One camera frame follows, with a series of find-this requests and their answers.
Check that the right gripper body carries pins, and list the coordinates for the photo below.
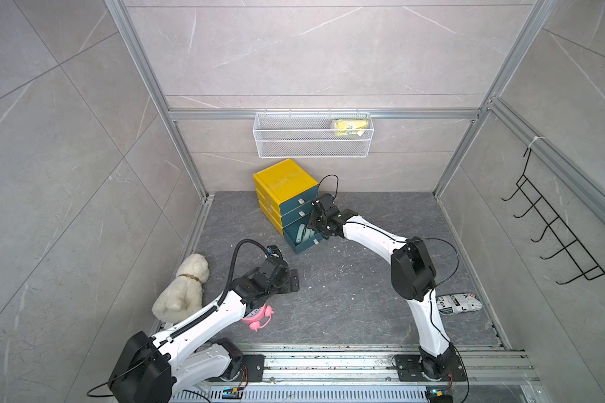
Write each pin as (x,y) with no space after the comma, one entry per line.
(318,225)

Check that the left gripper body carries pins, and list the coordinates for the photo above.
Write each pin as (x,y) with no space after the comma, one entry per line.
(284,285)

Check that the yellow drawer cabinet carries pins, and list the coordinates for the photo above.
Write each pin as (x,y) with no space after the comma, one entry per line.
(276,184)

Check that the mint knife vertical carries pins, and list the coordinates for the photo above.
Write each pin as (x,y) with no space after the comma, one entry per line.
(300,233)

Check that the teal drawer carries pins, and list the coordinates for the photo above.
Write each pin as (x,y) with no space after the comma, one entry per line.
(300,211)
(290,233)
(298,200)

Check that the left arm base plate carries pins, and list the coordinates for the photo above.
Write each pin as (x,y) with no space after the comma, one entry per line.
(250,369)

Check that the pink alarm clock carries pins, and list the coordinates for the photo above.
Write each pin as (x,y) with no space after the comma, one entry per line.
(258,318)

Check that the teal top drawer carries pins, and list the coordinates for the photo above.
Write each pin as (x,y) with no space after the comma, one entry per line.
(298,200)

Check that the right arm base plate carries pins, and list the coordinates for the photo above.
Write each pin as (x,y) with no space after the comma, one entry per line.
(410,367)

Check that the white wire wall basket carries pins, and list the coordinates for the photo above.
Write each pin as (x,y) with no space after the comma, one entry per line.
(308,135)

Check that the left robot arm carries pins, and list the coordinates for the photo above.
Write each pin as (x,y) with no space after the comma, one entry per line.
(155,368)

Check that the mint knife top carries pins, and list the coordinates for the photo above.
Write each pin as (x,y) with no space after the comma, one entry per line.
(308,235)

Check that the white plush dog toy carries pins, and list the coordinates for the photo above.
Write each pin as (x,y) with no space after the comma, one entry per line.
(184,296)

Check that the black wire hook rack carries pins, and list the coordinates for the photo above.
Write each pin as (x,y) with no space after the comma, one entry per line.
(584,265)

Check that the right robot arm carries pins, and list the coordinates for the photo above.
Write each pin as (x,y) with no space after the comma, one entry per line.
(413,276)

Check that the yellow sponge in basket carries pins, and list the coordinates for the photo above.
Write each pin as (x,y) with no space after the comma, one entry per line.
(350,127)

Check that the teal bottom drawer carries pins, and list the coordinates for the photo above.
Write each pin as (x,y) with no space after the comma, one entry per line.
(290,233)

